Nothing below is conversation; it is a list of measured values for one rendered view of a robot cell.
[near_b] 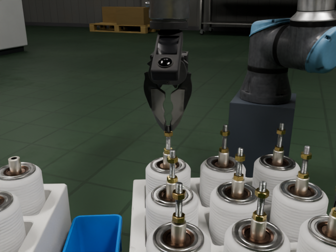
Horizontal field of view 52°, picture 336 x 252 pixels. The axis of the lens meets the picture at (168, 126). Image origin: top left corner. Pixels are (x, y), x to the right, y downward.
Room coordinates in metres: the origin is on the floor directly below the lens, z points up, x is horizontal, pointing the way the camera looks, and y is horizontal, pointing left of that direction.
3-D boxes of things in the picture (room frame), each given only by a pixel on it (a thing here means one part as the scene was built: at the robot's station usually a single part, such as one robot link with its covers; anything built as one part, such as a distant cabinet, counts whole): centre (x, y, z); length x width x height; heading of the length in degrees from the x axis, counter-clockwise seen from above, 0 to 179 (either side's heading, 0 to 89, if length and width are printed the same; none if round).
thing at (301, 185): (0.55, -0.24, 0.26); 0.02 x 0.02 x 0.03
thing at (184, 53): (0.67, 0.00, 0.48); 0.09 x 0.08 x 0.12; 174
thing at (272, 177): (0.67, -0.24, 0.16); 0.10 x 0.10 x 0.18
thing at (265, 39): (1.01, -0.30, 0.47); 0.13 x 0.12 x 0.14; 33
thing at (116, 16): (7.19, 0.83, 0.23); 1.25 x 0.86 x 0.45; 69
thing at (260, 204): (0.42, -0.13, 0.30); 0.01 x 0.01 x 0.08
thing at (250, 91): (1.02, -0.29, 0.35); 0.15 x 0.15 x 0.10
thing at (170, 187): (0.53, -0.01, 0.26); 0.02 x 0.02 x 0.03
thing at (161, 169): (0.65, 0.00, 0.25); 0.08 x 0.08 x 0.01
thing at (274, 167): (0.67, -0.24, 0.25); 0.08 x 0.08 x 0.01
